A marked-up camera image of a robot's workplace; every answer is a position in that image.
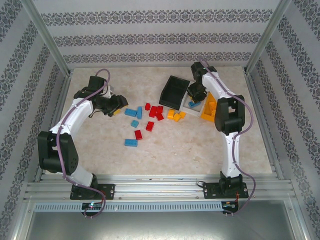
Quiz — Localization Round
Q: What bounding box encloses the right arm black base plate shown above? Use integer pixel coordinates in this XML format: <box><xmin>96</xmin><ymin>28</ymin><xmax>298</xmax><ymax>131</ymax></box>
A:
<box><xmin>201</xmin><ymin>181</ymin><xmax>249</xmax><ymax>200</ymax></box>

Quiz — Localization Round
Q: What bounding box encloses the aluminium frame post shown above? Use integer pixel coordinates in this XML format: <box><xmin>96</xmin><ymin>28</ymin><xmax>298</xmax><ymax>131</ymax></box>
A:
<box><xmin>19</xmin><ymin>0</ymin><xmax>72</xmax><ymax>77</ymax></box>
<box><xmin>244</xmin><ymin>0</ymin><xmax>300</xmax><ymax>75</ymax></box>

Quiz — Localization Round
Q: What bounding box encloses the white plastic bin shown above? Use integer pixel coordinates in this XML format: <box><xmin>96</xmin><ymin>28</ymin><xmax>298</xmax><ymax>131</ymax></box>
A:
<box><xmin>180</xmin><ymin>81</ymin><xmax>208</xmax><ymax>118</ymax></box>

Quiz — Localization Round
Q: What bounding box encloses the aluminium mounting rail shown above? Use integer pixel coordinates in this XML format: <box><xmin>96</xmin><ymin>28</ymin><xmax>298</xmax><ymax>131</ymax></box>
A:
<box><xmin>23</xmin><ymin>174</ymin><xmax>296</xmax><ymax>202</ymax></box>

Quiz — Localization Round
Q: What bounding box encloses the slotted grey cable duct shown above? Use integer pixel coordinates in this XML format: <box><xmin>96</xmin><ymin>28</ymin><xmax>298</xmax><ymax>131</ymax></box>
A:
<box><xmin>33</xmin><ymin>201</ymin><xmax>223</xmax><ymax>213</ymax></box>

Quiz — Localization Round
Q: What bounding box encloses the aluminium side rail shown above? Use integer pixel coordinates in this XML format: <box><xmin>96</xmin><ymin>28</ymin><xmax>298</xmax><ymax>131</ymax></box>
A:
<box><xmin>243</xmin><ymin>71</ymin><xmax>286</xmax><ymax>181</ymax></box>
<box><xmin>33</xmin><ymin>72</ymin><xmax>73</xmax><ymax>183</ymax></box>

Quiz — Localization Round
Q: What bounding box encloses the black plastic bin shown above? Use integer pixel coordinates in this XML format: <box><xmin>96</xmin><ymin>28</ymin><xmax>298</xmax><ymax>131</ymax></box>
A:
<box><xmin>159</xmin><ymin>75</ymin><xmax>191</xmax><ymax>111</ymax></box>

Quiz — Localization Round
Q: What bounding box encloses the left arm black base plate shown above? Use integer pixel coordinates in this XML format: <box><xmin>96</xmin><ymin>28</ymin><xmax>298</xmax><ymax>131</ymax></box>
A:
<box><xmin>69</xmin><ymin>183</ymin><xmax>116</xmax><ymax>201</ymax></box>

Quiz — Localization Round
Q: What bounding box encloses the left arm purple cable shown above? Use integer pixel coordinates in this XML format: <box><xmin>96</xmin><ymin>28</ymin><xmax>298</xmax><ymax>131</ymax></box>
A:
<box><xmin>56</xmin><ymin>68</ymin><xmax>112</xmax><ymax>220</ymax></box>

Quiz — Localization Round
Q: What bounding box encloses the yellow plastic bin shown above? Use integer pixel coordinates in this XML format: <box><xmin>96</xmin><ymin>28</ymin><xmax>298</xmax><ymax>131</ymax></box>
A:
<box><xmin>199</xmin><ymin>92</ymin><xmax>222</xmax><ymax>123</ymax></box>

